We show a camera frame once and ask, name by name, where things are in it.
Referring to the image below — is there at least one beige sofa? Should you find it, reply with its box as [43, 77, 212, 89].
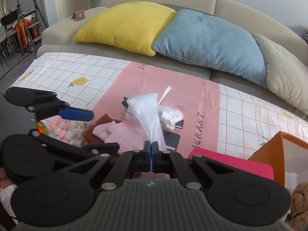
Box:
[36, 0, 308, 121]

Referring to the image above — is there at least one orange cardboard box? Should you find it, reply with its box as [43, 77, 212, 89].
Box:
[248, 131, 308, 193]

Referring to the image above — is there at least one white bubble wrap sheet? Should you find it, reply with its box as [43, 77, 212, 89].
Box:
[126, 92, 166, 150]

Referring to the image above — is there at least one grey striped cushion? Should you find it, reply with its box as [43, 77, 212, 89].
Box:
[164, 3, 214, 17]

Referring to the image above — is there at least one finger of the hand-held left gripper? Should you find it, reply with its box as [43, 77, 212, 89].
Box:
[29, 129, 120, 156]
[4, 87, 94, 122]

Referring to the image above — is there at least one brown knotted plush toy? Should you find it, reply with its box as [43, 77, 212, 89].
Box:
[287, 183, 308, 228]

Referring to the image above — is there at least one pink white crochet item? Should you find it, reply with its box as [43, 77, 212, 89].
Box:
[49, 115, 92, 147]

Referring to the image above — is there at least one yellow pillow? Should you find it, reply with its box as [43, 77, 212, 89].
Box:
[73, 2, 178, 57]

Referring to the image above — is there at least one red lidded storage box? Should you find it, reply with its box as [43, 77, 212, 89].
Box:
[189, 148, 275, 181]

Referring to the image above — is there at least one pink cloth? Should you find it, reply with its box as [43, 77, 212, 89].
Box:
[93, 120, 150, 153]

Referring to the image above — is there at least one blue pillow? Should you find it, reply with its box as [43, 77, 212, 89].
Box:
[152, 9, 268, 89]

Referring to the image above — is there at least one small brown phone stand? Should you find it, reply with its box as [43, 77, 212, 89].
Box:
[72, 10, 86, 21]

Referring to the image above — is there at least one checked lemon print tablecloth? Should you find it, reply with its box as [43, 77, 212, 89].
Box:
[0, 52, 308, 222]

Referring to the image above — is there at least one grey folding stepladder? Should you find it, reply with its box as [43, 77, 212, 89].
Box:
[16, 0, 49, 56]

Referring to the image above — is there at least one rust brown cloth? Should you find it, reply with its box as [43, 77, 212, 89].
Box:
[82, 114, 121, 145]

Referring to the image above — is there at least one grey-green pillow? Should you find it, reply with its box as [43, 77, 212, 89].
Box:
[250, 32, 308, 116]

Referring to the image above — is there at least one black folding stand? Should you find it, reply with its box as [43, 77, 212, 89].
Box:
[1, 11, 21, 58]

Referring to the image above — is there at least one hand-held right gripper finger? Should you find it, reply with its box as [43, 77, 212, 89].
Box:
[34, 141, 151, 190]
[152, 141, 275, 189]

